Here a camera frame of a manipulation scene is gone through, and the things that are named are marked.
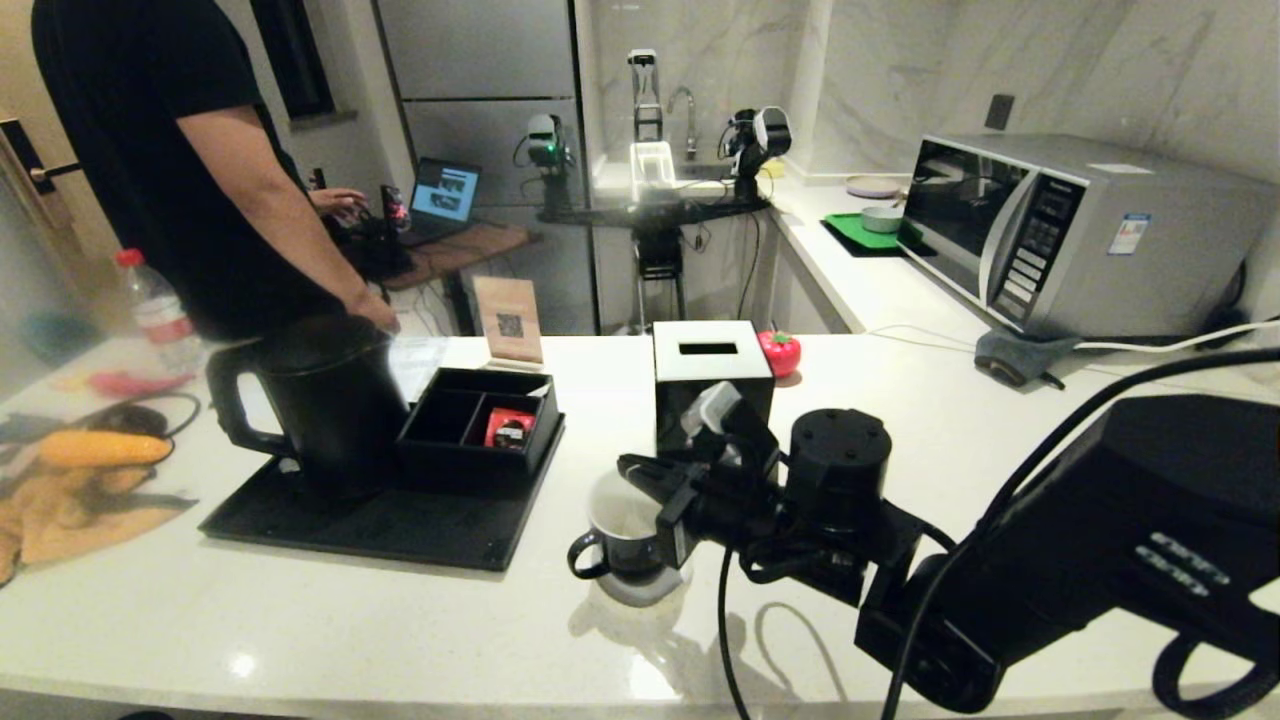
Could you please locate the red sachet packet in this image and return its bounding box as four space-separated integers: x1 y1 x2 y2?
483 408 537 451

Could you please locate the white round coaster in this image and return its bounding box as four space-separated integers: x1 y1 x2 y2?
592 555 693 609

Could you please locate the plastic bottle red cap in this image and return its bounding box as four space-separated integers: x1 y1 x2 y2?
115 248 203 373

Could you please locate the black door handle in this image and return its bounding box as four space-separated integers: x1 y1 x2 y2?
0 118 79 196

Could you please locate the dark mug white inside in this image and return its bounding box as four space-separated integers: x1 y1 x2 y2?
566 470 691 583

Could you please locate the black electric kettle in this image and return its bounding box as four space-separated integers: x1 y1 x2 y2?
205 317 413 501

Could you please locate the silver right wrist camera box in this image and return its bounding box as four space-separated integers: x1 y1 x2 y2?
680 380 747 438

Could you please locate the grey folded cloth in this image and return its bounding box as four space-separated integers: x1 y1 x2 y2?
973 328 1083 390

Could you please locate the black computer mouse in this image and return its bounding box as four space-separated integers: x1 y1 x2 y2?
85 405 166 437

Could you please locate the chrome sink faucet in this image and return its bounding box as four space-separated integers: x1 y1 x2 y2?
667 87 699 163

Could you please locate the black serving tray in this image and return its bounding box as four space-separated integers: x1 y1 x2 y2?
198 400 564 573

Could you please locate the green tray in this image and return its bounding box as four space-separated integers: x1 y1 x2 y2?
822 212 926 259

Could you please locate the person's right hand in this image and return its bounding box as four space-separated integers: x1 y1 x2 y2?
345 287 402 336

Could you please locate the yellow corn cob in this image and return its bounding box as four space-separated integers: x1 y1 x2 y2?
38 432 173 469

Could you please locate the yellow cloth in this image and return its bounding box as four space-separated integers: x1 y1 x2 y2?
0 465 191 586

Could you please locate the brown QR code sign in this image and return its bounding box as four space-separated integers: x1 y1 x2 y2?
472 276 545 367

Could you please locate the teal object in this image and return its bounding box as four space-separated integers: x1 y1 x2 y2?
25 310 79 361

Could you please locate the red tomato shaped ornament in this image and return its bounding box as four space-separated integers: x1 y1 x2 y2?
757 329 802 380

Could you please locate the person in black shirt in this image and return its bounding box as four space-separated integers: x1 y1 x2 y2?
30 0 346 343

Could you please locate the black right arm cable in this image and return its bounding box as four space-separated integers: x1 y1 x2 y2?
716 348 1280 720

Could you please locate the thick white power cable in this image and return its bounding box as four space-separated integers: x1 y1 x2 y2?
1075 318 1280 353

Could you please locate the silver microwave oven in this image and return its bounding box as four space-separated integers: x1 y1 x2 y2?
897 134 1276 341

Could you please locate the person's right forearm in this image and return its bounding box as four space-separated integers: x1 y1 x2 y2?
178 104 373 306

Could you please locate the open laptop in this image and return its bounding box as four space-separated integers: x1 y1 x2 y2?
400 157 483 248

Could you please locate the red chili pepper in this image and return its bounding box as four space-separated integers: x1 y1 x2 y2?
85 371 191 399

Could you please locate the thin white cable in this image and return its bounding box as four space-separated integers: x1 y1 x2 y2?
865 322 991 346

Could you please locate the black tissue box white lid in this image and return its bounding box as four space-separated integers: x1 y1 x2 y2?
652 320 776 463

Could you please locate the black compartment box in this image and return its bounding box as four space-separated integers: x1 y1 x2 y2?
395 367 566 491

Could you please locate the person's left hand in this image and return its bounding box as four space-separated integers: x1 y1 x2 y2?
308 187 370 221

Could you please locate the white dish rack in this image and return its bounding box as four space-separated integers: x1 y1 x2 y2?
628 142 679 200

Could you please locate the dark window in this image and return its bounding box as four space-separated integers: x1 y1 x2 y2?
250 0 337 122

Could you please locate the black mounting bar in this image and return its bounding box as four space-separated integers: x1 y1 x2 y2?
540 197 771 228

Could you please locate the grey refrigerator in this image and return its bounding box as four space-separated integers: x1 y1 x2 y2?
372 0 601 336

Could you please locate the white paper sheet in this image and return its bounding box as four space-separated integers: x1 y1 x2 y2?
385 335 453 403

